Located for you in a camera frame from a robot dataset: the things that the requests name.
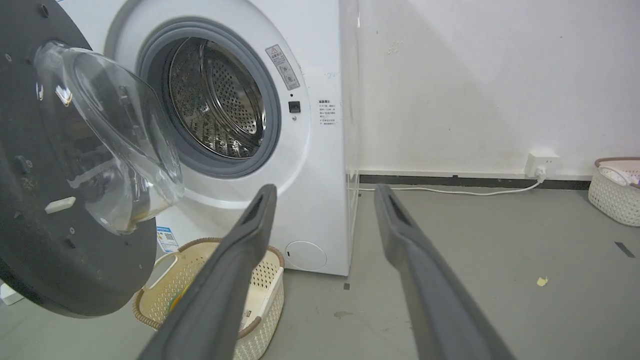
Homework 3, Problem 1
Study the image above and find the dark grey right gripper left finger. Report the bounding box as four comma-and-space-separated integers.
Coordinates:
136, 184, 278, 360

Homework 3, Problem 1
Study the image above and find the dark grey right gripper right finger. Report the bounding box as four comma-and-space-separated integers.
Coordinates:
373, 184, 517, 360

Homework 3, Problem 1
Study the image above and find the white perforated storage basket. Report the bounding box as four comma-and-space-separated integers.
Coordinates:
588, 157, 640, 227

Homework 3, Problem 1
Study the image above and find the round dark washing machine door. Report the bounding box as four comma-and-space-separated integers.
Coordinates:
0, 0, 186, 319

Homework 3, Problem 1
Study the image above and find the white front-load washing machine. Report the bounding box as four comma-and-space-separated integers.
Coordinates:
56, 0, 362, 277

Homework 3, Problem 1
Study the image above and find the white power cable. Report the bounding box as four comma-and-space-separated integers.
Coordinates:
358, 172, 547, 197

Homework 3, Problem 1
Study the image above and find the white wall power socket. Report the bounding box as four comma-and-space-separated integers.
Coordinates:
524, 151, 561, 179

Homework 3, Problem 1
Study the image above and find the cream perforated laundry basket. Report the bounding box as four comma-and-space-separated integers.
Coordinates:
132, 237, 286, 360

